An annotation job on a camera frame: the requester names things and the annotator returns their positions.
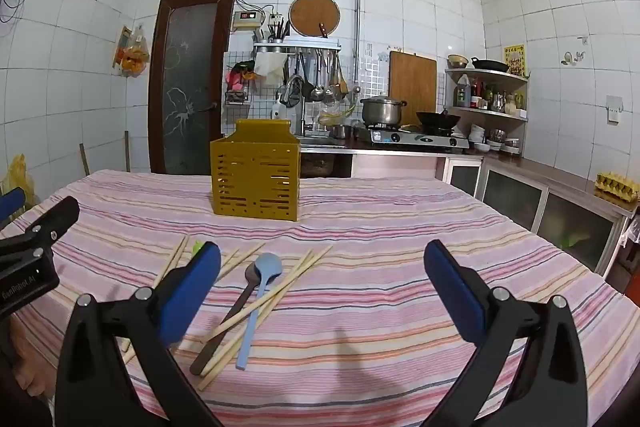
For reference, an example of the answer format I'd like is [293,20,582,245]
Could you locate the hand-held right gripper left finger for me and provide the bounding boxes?
[55,242,223,427]

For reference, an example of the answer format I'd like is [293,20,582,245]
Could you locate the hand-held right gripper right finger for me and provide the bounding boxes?
[424,239,588,427]

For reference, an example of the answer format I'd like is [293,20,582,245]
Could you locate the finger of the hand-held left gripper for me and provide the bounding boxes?
[0,196,81,264]
[0,187,27,228]

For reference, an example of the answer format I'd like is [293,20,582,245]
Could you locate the dark brown spoon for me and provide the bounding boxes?
[189,262,261,376]

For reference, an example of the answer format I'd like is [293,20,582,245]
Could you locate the light blue spoon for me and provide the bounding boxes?
[236,253,283,370]

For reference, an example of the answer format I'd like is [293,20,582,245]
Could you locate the yellow perforated utensil holder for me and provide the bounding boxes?
[210,119,302,223]

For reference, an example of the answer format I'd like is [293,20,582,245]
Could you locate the yellow plastic bag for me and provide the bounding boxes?
[2,154,38,208]

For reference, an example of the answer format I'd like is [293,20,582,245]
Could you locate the pink striped tablecloth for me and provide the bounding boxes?
[0,169,640,427]

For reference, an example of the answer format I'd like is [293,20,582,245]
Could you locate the kitchen counter cabinet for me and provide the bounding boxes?
[300,147,640,278]

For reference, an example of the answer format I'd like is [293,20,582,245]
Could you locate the steel gas stove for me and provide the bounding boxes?
[356,124,471,152]

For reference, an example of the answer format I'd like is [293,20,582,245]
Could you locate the black wok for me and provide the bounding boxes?
[416,109,462,130]

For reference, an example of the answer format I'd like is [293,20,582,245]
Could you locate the orange hanging plastic bag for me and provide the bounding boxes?
[121,34,151,78]

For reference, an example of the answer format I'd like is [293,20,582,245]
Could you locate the yellow egg tray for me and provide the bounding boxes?
[595,172,640,200]

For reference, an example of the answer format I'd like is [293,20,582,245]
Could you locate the steel cooking pot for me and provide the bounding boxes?
[360,96,407,126]

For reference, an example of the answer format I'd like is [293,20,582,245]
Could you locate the steel sink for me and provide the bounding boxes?
[300,134,351,150]

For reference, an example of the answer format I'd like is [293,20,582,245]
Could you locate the cooking oil bottle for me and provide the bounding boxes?
[454,74,472,108]

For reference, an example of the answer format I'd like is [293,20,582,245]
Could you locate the pink rubber gloves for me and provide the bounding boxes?
[226,62,258,92]

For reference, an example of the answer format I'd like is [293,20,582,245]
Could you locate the rectangular wooden cutting board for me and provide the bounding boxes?
[389,51,438,112]

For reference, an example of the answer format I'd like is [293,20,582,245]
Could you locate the white corner shelf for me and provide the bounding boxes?
[444,67,530,155]

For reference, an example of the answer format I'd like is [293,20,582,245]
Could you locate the black ladle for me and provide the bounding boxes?
[300,52,316,100]

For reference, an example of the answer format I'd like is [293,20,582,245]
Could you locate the black pan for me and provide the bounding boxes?
[471,57,511,74]

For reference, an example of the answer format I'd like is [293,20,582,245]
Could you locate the steel ladle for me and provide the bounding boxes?
[311,52,326,102]

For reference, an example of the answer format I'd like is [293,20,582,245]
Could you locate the steel faucet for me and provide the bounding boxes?
[279,74,313,135]

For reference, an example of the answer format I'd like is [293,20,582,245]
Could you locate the wooden spatula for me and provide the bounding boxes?
[336,54,349,100]

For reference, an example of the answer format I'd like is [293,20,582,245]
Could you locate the steel spatula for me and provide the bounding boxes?
[324,52,337,105]

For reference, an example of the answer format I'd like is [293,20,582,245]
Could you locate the beige hanging cloth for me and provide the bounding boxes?
[255,54,287,86]

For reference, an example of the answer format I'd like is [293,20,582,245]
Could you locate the round wooden board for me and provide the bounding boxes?
[289,0,342,38]

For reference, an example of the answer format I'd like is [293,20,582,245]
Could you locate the small hanging wall board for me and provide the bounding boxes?
[117,26,133,68]

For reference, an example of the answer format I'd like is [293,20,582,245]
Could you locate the yellow wall poster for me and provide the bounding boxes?
[502,44,526,75]

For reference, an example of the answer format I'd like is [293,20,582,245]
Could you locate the metal wall rack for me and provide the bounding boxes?
[252,38,342,55]

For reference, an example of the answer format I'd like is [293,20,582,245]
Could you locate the wall controller box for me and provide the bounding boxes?
[231,11,265,32]

